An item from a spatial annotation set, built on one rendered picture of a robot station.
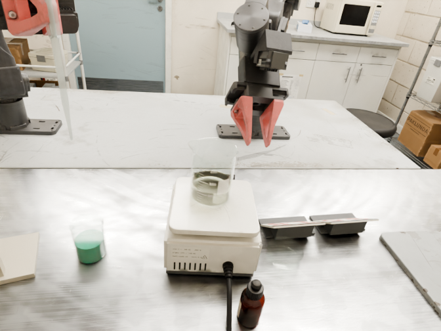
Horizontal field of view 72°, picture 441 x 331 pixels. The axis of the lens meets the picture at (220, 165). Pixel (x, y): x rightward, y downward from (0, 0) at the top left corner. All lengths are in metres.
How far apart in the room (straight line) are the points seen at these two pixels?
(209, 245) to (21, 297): 0.24
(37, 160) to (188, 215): 0.42
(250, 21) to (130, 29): 2.84
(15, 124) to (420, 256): 0.87
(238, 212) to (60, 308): 0.25
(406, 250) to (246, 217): 0.29
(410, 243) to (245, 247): 0.31
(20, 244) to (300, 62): 2.76
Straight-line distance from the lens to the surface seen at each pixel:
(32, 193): 0.65
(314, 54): 3.06
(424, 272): 0.58
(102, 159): 0.71
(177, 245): 0.41
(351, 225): 0.58
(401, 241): 0.62
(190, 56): 3.39
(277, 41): 0.51
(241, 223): 0.41
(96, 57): 3.45
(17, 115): 0.86
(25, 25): 0.38
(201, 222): 0.41
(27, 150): 0.79
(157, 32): 3.33
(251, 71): 0.55
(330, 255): 0.54
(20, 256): 0.52
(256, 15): 0.55
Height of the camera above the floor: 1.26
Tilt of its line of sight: 32 degrees down
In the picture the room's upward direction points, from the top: 6 degrees clockwise
